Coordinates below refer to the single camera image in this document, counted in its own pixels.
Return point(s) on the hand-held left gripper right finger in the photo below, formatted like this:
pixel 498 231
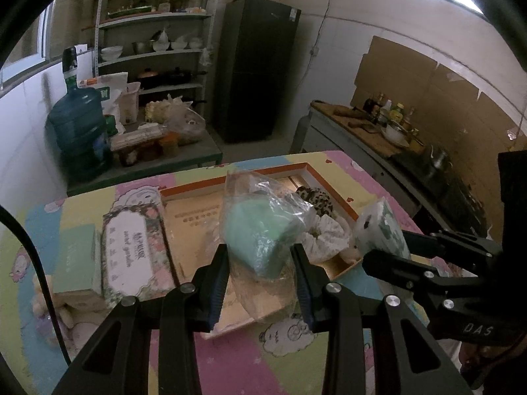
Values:
pixel 304 292

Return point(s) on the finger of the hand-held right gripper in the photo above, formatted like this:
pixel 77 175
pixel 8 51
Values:
pixel 395 267
pixel 448 251

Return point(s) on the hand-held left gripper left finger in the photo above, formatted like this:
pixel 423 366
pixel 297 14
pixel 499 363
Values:
pixel 218 292

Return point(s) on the white green patterned tissue pack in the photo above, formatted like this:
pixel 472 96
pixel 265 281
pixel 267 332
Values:
pixel 381 224

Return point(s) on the white fluffy cloth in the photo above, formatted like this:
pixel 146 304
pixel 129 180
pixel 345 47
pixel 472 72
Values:
pixel 327 232

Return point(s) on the green towel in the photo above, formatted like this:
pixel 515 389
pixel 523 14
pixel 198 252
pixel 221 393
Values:
pixel 255 230

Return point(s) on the gold box with orange rim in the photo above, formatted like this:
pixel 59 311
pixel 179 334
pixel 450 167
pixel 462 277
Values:
pixel 197 222

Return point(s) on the leopard print scrunchie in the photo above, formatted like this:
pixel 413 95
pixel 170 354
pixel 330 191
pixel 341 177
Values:
pixel 317 199

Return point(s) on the person's right hand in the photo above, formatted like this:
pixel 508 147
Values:
pixel 498 362

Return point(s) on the pastel cartoon play mat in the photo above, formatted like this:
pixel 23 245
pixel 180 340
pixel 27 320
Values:
pixel 247 362

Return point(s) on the metal pot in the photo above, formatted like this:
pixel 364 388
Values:
pixel 439 157

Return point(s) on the floral tissue box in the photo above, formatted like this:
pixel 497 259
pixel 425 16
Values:
pixel 134 247

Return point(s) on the grey kitchen counter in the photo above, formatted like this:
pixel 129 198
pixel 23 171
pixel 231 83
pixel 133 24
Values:
pixel 362 152

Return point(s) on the white bowl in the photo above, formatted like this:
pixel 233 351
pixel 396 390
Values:
pixel 395 135

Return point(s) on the low green table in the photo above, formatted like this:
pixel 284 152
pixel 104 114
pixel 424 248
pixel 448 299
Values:
pixel 173 162

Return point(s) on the light green tissue pack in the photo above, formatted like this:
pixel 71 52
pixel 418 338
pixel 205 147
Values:
pixel 76 259

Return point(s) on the group of condiment bottles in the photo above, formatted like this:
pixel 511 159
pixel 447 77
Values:
pixel 391 111

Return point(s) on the wooden cutting board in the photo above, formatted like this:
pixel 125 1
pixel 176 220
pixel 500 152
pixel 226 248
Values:
pixel 341 121

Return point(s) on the beige teddy bear plush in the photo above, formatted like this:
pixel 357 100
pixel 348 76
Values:
pixel 45 308

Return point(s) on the clear plastic bag of goods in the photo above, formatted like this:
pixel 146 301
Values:
pixel 185 121

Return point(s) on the blue water jug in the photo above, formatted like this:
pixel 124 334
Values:
pixel 78 127

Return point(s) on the white sack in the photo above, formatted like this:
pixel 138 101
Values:
pixel 117 94

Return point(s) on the black refrigerator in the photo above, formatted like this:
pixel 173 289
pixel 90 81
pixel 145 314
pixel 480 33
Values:
pixel 255 70

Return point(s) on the black water jug pump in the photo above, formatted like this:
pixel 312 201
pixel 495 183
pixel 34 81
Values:
pixel 70 66

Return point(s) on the grey metal shelf rack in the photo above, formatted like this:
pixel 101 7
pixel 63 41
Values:
pixel 156 20

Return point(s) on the cardboard wall sheet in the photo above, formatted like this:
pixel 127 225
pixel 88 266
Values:
pixel 444 90

